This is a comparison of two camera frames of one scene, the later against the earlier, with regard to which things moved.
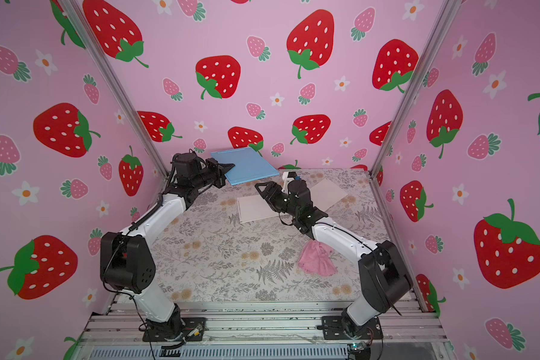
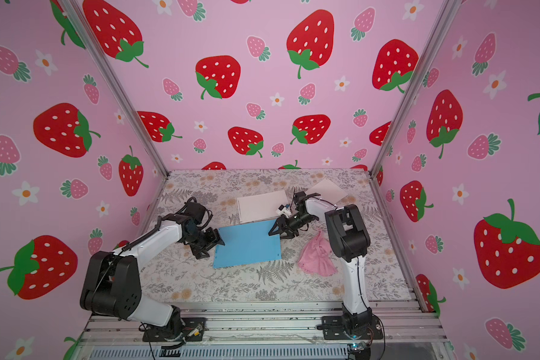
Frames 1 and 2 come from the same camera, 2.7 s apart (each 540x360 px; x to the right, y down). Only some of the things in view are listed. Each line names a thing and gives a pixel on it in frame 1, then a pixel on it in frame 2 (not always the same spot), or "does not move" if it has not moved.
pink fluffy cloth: x=316 y=258 does not move
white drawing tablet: x=253 y=208 does not move
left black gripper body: x=211 y=175 to x=202 y=240
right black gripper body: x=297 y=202 to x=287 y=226
